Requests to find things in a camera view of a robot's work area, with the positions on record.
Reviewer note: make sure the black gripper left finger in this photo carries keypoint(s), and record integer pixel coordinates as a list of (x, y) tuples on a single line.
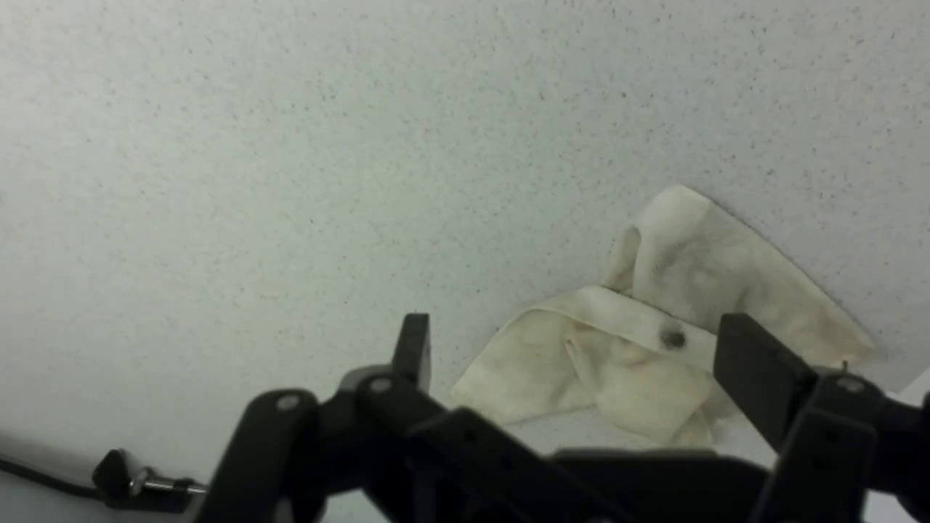
[(380, 435)]

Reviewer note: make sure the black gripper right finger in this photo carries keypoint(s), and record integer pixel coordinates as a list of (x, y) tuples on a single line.
[(835, 435)]

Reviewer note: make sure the cream cloth towel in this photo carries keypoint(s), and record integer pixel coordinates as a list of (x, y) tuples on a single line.
[(637, 343)]

